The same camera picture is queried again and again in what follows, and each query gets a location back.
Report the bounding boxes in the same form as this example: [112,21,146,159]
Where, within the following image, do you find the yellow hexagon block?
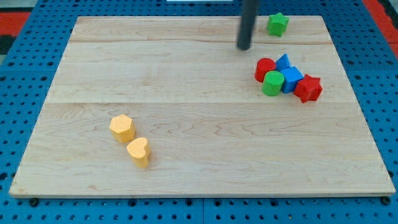
[109,114,136,143]

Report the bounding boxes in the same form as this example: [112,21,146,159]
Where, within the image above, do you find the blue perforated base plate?
[1,0,397,223]

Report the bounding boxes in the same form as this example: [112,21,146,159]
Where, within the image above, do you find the blue cube block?
[280,67,304,93]

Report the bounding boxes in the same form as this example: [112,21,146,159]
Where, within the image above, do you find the blue triangle block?
[275,54,291,71]

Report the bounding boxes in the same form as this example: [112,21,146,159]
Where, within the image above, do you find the green star block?
[267,12,289,37]

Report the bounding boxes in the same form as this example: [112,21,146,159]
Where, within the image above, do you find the wooden board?
[9,16,396,198]

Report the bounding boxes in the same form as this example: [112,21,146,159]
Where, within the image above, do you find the green cylinder block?
[262,70,285,96]

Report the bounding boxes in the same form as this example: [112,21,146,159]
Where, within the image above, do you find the red star block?
[294,74,323,103]

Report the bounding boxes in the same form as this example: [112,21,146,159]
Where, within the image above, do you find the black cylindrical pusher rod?
[236,0,260,50]

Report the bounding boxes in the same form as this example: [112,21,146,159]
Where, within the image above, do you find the red cylinder block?
[254,58,276,83]

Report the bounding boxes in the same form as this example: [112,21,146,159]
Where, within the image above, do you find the yellow heart block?
[126,138,151,168]

